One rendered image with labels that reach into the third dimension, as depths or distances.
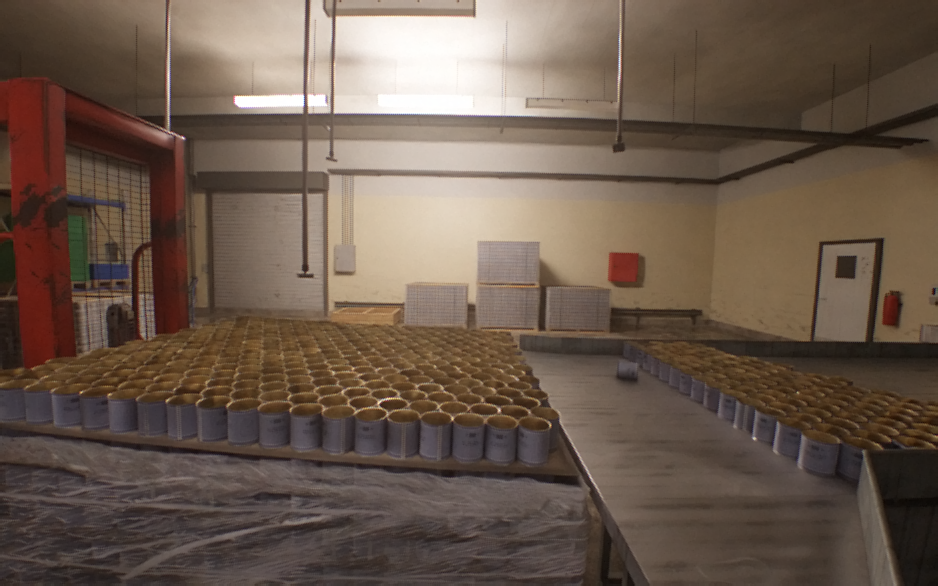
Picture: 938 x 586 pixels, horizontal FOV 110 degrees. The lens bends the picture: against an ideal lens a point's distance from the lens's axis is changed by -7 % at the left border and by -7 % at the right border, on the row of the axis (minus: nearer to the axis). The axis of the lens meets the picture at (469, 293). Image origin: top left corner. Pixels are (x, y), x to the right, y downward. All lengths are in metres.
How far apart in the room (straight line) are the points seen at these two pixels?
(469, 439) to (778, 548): 0.54
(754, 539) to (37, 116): 2.07
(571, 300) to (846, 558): 7.84
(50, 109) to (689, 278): 11.44
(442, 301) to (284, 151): 6.11
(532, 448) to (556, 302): 7.68
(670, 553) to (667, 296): 10.61
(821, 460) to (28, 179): 2.26
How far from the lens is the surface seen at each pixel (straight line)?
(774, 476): 1.08
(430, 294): 8.19
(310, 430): 0.85
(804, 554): 0.86
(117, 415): 1.08
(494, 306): 8.23
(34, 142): 1.72
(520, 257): 8.21
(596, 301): 8.65
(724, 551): 0.79
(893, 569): 0.72
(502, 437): 0.78
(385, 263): 10.07
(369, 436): 0.81
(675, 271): 11.30
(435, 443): 0.79
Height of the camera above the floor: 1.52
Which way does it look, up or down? 5 degrees down
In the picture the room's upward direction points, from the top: 1 degrees clockwise
